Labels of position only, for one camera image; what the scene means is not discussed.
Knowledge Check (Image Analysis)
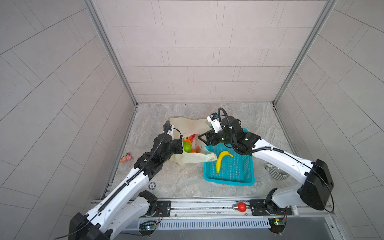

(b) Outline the teal plastic basket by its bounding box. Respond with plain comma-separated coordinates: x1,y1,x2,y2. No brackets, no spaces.
203,144,255,187

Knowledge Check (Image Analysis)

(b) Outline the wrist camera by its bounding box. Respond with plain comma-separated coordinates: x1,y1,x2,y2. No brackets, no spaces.
167,126,174,139
207,113,222,133

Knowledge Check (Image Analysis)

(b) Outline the yellow banana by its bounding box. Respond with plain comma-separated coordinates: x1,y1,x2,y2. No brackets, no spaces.
216,151,234,174

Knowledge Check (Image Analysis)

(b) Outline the small black ring marker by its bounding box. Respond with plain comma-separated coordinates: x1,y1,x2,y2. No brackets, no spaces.
149,182,156,190

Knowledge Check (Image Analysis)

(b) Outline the grey corrugated hose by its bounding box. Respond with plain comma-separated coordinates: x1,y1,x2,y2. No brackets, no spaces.
264,164,289,181

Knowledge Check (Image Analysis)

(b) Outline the small pink toy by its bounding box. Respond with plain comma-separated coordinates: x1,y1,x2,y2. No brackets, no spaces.
120,153,132,163

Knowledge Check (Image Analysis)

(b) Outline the cream plastic bag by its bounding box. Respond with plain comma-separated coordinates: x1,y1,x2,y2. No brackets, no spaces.
170,118,218,167

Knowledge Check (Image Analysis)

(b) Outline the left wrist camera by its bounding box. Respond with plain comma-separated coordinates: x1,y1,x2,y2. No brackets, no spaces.
167,126,174,139

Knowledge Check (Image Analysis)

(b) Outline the red emergency stop button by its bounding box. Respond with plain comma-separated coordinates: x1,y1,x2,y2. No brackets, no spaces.
233,202,247,213

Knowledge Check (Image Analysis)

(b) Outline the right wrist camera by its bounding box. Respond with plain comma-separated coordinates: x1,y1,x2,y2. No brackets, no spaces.
207,113,222,133

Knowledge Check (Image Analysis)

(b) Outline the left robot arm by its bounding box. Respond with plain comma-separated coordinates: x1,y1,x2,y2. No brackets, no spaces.
65,121,183,240

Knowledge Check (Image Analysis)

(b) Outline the aluminium mounting rail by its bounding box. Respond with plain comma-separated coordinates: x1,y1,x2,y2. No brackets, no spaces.
130,198,328,228

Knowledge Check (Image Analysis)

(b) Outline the red apple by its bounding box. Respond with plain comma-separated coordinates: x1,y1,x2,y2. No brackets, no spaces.
187,134,197,144

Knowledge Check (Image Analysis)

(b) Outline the circuit board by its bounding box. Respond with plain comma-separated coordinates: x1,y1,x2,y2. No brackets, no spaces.
139,221,158,232
268,218,286,234

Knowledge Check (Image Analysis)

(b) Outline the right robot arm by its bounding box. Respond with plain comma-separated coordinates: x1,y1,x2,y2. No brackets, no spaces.
199,108,335,215

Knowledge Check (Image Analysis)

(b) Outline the left circuit board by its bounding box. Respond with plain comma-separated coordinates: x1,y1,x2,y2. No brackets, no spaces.
139,221,158,232

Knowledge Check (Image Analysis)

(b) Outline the right circuit board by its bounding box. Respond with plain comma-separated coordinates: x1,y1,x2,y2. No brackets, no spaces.
268,218,286,234

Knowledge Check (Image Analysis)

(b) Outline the green mottled fruit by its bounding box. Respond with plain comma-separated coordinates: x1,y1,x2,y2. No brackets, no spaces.
183,141,192,153

